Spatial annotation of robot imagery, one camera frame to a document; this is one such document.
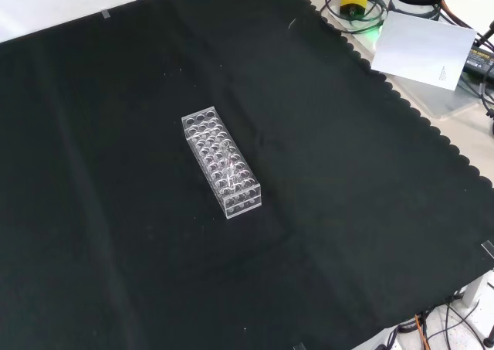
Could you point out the pale board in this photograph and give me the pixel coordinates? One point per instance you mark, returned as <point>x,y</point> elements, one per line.
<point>420,52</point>

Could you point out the clear glass test tube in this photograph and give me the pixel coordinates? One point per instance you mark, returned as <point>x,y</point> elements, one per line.
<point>228,164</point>

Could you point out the white table leg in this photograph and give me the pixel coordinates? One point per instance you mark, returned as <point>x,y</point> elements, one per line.
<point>476,288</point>

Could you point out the black bench cloth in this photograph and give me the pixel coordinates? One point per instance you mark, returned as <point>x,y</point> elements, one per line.
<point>347,211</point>

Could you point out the clear tape strip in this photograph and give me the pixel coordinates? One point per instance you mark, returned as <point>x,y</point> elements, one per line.
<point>105,13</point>
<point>299,346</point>
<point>488,248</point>

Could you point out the black power adapter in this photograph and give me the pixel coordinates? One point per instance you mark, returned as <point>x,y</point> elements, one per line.
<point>478,60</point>

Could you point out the clear test tube rack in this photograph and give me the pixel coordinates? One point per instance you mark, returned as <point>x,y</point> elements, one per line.
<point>239,203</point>

